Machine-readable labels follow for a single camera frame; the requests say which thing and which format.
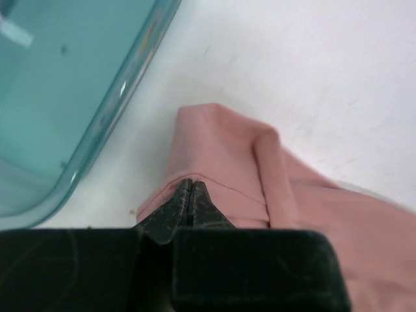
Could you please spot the dusty pink t shirt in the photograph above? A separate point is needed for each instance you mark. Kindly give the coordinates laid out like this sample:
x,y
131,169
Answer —
x,y
256,183

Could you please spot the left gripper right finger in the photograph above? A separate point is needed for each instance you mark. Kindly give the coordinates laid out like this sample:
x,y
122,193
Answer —
x,y
217,267

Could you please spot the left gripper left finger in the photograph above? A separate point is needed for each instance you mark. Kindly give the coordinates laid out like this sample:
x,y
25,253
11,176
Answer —
x,y
110,269

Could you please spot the teal plastic tray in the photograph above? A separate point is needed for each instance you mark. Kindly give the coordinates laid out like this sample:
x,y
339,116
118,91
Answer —
x,y
68,69

